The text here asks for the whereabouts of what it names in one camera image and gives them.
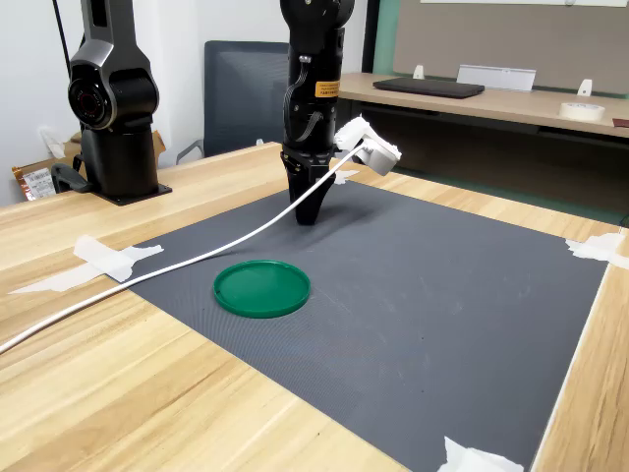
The black table clamp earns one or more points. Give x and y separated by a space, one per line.
66 178

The dark grey office chair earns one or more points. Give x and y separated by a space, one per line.
245 98

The white masking tape patch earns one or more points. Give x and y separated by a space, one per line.
597 248
345 176
467 459
113 263

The black laptop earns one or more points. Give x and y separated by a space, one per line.
427 87

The masking tape roll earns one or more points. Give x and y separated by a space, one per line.
580 116

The grey partition with green edge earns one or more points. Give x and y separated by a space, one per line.
491 39

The round green lid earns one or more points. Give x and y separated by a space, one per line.
260 290

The small white bracket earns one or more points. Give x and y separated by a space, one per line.
418 73
584 88

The dark grey mat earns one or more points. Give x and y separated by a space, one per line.
393 319

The beige side desk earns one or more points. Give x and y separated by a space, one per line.
516 105

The white camera box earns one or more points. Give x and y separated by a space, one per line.
378 152

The brown packet with white label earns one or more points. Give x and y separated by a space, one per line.
19 177

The dark red booklet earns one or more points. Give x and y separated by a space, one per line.
621 122

